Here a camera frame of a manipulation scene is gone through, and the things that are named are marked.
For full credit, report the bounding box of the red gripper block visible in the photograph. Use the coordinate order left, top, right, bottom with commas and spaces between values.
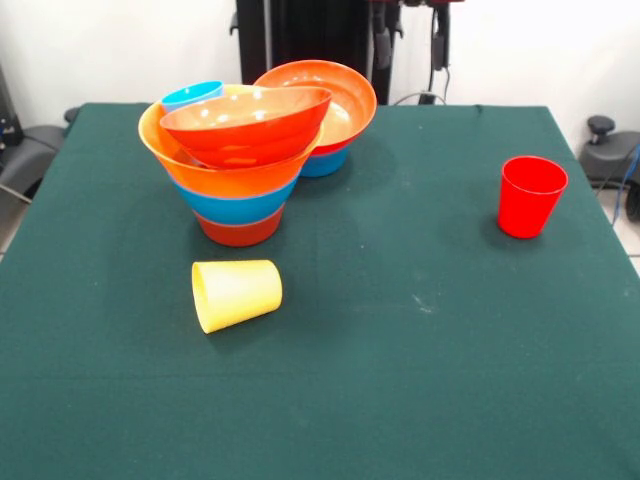
367, 0, 467, 72

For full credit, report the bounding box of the wide red-orange bowl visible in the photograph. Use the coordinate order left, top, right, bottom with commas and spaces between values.
252, 59, 378, 157
159, 85, 333, 170

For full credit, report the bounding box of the red cup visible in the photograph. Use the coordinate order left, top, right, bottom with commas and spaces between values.
497, 155, 570, 240

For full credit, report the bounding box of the blue cup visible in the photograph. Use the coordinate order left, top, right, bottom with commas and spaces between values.
160, 80, 225, 114

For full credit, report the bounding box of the large orange bowl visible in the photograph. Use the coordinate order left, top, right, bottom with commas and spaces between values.
137, 83, 326, 202

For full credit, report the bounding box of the large blue bowl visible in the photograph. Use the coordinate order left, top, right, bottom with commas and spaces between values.
171, 176, 300, 228

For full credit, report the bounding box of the yellow cup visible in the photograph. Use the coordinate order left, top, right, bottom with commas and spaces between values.
191, 259, 284, 336

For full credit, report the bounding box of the small blue bowl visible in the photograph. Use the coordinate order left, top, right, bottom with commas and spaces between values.
299, 145, 351, 179

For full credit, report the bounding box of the small red-orange bowl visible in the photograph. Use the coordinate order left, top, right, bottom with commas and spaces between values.
193, 206, 286, 249

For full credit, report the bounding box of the dark green tablecloth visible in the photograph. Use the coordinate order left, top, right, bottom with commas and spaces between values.
0, 102, 640, 480

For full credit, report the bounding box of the black wall cable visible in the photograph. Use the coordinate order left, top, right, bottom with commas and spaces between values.
392, 64, 453, 106

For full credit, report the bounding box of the black pedestal leg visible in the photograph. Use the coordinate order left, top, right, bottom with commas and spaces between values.
578, 115, 640, 190
0, 106, 81, 201

